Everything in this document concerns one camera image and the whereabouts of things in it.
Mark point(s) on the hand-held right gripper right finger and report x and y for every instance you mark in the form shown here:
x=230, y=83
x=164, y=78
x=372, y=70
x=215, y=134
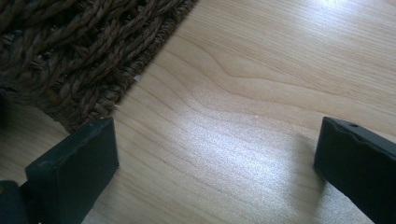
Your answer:
x=355, y=161

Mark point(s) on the brown woven basket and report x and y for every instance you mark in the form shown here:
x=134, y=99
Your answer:
x=68, y=56

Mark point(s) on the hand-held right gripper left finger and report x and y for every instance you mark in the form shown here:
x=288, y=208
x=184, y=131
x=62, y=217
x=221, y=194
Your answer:
x=71, y=168

